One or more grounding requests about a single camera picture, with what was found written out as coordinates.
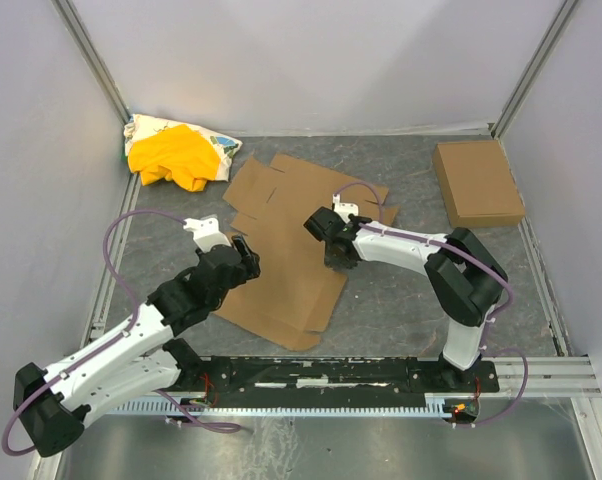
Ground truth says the brown cardboard box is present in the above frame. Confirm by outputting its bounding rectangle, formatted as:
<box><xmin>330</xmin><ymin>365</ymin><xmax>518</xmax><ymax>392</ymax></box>
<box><xmin>432</xmin><ymin>140</ymin><xmax>525</xmax><ymax>228</ymax></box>
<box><xmin>217</xmin><ymin>153</ymin><xmax>398</xmax><ymax>351</ymax></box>

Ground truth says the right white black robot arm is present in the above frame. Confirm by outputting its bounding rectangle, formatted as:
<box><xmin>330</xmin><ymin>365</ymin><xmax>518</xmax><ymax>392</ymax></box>
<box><xmin>304</xmin><ymin>207</ymin><xmax>514</xmax><ymax>371</ymax></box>

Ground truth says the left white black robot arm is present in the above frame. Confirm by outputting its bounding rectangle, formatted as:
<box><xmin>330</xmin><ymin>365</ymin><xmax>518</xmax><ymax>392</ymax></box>
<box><xmin>13</xmin><ymin>235</ymin><xmax>261</xmax><ymax>457</ymax></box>

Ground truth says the closed brown cardboard box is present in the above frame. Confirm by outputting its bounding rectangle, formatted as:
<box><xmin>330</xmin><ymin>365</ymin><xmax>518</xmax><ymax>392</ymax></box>
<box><xmin>432</xmin><ymin>140</ymin><xmax>525</xmax><ymax>228</ymax></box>

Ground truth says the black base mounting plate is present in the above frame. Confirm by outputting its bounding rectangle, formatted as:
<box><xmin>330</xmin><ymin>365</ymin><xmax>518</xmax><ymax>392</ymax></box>
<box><xmin>165</xmin><ymin>356</ymin><xmax>499</xmax><ymax>409</ymax></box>

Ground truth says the yellow crumpled cloth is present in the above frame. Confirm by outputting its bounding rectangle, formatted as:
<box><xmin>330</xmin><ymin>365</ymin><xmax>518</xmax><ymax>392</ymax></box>
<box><xmin>128</xmin><ymin>125</ymin><xmax>221</xmax><ymax>192</ymax></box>

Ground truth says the white patterned cloth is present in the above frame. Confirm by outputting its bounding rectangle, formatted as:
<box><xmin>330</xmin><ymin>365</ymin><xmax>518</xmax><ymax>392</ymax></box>
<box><xmin>123</xmin><ymin>114</ymin><xmax>242</xmax><ymax>181</ymax></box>

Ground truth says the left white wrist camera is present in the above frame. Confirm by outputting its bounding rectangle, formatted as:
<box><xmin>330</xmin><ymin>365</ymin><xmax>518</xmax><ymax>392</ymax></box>
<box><xmin>183</xmin><ymin>215</ymin><xmax>231</xmax><ymax>253</ymax></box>

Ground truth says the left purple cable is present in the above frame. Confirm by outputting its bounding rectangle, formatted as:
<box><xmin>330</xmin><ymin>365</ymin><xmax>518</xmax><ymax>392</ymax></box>
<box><xmin>3</xmin><ymin>209</ymin><xmax>242</xmax><ymax>457</ymax></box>

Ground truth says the light blue slotted cable duct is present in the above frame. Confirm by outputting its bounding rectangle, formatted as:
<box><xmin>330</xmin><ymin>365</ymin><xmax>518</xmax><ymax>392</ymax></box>
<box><xmin>103</xmin><ymin>393</ymin><xmax>457</xmax><ymax>417</ymax></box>

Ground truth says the aluminium front rail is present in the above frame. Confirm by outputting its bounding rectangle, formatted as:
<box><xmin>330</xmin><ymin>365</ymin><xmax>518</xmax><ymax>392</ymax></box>
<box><xmin>492</xmin><ymin>356</ymin><xmax>601</xmax><ymax>399</ymax></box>

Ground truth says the left aluminium frame post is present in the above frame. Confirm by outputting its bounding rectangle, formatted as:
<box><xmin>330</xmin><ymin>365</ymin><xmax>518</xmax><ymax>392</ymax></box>
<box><xmin>51</xmin><ymin>0</ymin><xmax>130</xmax><ymax>124</ymax></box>

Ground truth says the aluminium frame post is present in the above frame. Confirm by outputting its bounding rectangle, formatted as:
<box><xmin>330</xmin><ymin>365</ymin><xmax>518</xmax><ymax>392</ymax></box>
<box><xmin>51</xmin><ymin>0</ymin><xmax>130</xmax><ymax>124</ymax></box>
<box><xmin>490</xmin><ymin>0</ymin><xmax>582</xmax><ymax>139</ymax></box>

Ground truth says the right aluminium frame post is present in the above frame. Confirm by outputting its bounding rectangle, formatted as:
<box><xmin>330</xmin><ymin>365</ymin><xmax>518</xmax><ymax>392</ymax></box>
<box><xmin>490</xmin><ymin>0</ymin><xmax>582</xmax><ymax>139</ymax></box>

